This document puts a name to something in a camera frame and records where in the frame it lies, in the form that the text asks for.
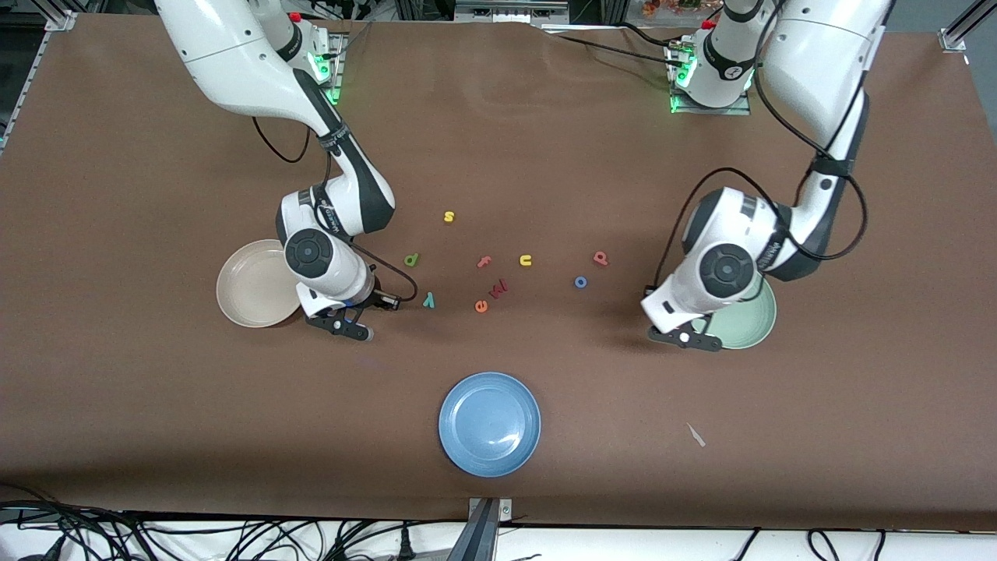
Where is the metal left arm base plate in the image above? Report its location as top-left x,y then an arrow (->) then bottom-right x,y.
670,39 -> 752,116

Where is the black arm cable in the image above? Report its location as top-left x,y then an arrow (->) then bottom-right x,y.
653,0 -> 869,293
252,117 -> 419,305

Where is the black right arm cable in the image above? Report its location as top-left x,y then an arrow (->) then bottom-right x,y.
252,117 -> 419,305

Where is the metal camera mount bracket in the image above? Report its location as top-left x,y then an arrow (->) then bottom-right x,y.
466,497 -> 515,561

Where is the blue plate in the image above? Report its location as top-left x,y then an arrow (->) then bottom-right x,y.
438,372 -> 542,478

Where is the black cable behind base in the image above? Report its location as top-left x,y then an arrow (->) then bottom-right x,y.
555,33 -> 677,66
614,22 -> 677,49

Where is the beige brown plate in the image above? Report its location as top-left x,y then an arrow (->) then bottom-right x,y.
216,238 -> 305,329

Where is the black cable tangle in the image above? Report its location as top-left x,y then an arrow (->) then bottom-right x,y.
0,483 -> 468,561

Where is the aluminium side rail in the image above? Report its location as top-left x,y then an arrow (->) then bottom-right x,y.
0,30 -> 49,153

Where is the grey equipment box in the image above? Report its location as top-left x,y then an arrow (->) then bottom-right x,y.
454,0 -> 569,24

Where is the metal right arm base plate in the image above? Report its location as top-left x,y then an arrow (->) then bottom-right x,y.
308,31 -> 345,106

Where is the brown table cover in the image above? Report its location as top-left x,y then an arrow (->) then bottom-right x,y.
0,14 -> 997,532

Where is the orange decoration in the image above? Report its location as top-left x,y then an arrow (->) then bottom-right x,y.
643,0 -> 725,18

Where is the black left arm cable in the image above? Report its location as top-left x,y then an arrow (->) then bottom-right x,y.
653,0 -> 869,293

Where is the light green plate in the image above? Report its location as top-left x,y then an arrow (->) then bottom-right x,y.
690,274 -> 778,350

